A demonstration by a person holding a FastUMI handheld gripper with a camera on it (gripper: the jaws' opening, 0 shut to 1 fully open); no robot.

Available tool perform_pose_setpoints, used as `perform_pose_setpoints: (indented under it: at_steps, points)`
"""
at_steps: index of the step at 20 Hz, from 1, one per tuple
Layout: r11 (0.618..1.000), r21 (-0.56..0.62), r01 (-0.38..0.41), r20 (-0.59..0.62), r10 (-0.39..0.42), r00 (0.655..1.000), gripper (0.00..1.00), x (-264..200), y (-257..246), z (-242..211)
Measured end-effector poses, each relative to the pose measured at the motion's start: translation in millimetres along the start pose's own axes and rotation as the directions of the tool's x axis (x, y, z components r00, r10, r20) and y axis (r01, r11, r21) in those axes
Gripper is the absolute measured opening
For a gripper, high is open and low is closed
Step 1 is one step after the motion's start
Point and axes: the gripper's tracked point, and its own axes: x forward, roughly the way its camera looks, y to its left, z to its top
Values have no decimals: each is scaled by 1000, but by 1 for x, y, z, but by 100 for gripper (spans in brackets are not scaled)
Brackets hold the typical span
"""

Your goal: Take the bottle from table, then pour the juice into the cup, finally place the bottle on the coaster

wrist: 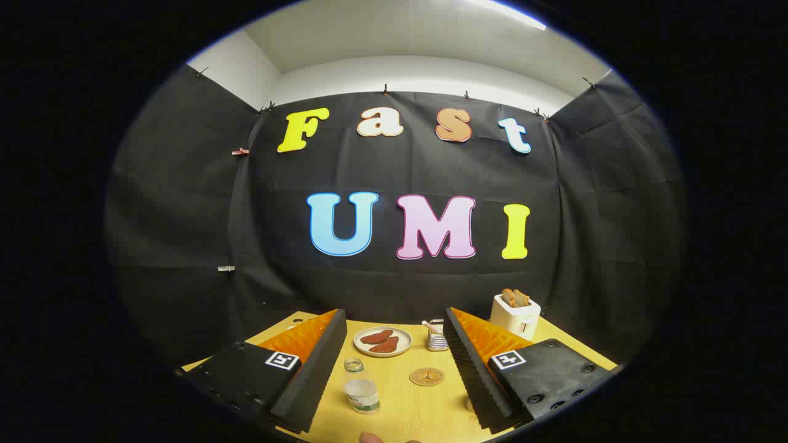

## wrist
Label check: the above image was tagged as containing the wooden table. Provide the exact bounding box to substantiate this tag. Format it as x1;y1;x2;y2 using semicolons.
182;311;618;443

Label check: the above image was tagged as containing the black backdrop cloth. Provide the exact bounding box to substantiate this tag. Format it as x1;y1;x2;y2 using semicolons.
105;62;687;370

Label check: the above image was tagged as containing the clear plastic bottle green label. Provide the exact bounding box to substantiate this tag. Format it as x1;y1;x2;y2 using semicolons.
344;358;381;415

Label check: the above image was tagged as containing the round brown coaster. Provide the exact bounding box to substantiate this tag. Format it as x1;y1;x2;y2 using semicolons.
409;367;445;387

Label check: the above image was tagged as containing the small glass jar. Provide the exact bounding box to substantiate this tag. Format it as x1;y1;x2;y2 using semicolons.
426;319;449;352

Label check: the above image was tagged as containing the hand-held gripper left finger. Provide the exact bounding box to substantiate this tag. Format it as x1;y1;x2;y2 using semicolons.
179;309;348;434

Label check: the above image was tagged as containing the white toaster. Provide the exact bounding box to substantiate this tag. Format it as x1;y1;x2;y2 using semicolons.
490;294;542;341

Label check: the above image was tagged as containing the white round plate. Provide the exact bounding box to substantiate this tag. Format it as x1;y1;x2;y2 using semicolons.
353;327;413;358

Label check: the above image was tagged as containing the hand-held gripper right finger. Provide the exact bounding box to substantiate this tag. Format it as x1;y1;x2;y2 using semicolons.
442;307;618;431

